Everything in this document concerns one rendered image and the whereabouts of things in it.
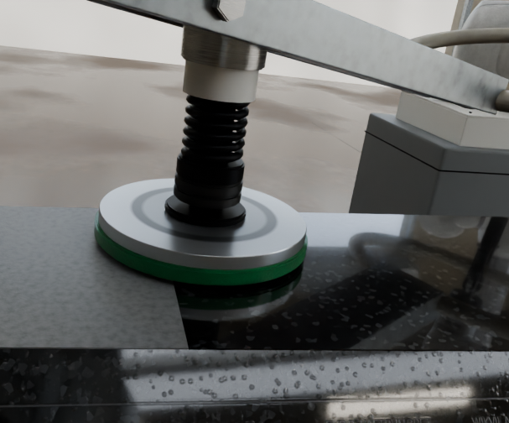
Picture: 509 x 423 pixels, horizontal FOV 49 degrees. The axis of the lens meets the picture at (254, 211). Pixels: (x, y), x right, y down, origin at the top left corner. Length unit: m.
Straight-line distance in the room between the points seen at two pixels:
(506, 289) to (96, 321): 0.41
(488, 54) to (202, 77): 1.19
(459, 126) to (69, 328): 1.23
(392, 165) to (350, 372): 1.23
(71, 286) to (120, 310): 0.05
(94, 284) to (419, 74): 0.42
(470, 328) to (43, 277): 0.37
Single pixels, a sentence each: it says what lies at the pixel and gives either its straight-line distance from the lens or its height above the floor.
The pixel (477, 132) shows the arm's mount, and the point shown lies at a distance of 1.53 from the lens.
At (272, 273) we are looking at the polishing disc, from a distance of 0.51.
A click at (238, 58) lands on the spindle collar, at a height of 1.02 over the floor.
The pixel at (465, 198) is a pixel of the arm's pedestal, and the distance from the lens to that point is 1.55.
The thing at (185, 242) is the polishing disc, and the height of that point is 0.86.
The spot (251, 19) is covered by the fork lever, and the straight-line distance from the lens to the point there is 0.48.
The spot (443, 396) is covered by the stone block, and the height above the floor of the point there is 0.80.
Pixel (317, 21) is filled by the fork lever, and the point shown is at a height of 1.06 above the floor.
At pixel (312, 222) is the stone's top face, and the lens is 0.69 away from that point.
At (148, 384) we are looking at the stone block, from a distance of 0.42.
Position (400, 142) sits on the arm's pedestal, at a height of 0.76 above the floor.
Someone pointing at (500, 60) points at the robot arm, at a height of 1.01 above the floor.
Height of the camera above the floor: 1.06
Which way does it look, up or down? 20 degrees down
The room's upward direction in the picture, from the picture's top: 9 degrees clockwise
